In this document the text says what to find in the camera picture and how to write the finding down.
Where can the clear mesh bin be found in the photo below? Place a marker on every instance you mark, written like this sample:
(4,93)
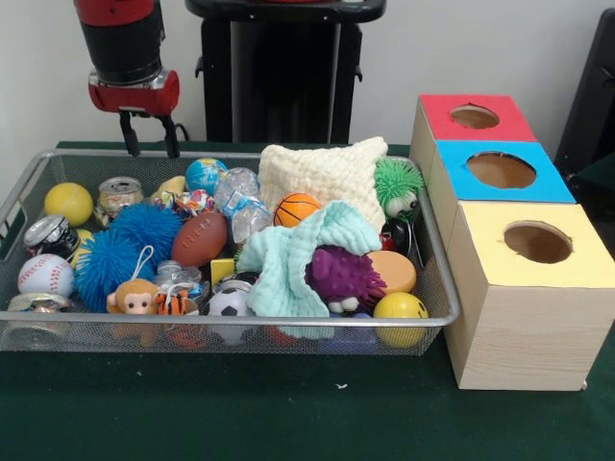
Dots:
(288,336)

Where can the wooden box with three holes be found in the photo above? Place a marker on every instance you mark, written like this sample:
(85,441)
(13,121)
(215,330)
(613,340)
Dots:
(523,326)

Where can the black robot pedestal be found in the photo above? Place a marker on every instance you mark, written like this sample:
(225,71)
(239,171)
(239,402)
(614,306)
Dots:
(278,72)

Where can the black panel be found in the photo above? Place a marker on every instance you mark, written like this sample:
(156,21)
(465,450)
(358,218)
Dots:
(591,96)

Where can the small baseball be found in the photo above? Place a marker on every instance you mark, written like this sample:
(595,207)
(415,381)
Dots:
(45,274)

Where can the brown toy football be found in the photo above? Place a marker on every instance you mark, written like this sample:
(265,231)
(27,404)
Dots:
(199,240)

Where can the small orange basketball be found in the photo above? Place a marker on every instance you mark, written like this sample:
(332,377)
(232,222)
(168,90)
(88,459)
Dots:
(295,209)

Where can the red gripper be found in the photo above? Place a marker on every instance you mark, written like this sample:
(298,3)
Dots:
(139,101)

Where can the mint green knitted cloth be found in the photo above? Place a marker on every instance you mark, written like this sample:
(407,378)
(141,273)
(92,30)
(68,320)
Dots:
(283,259)

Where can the cream knitted cloth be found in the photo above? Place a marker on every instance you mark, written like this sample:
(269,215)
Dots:
(322,173)

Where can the multicoloured patterned cloth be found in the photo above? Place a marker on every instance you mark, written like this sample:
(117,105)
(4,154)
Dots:
(185,201)

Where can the small soccer ball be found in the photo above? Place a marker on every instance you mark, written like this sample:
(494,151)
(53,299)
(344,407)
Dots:
(229,302)

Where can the yellow smiley ball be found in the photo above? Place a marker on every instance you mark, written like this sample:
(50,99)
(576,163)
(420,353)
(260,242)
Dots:
(399,305)

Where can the green spiky ball toy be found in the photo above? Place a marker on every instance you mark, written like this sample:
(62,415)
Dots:
(399,180)

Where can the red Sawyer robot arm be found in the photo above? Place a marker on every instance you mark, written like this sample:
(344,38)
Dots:
(122,43)

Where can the blue spiky ball toy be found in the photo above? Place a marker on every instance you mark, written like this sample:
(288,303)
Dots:
(125,249)

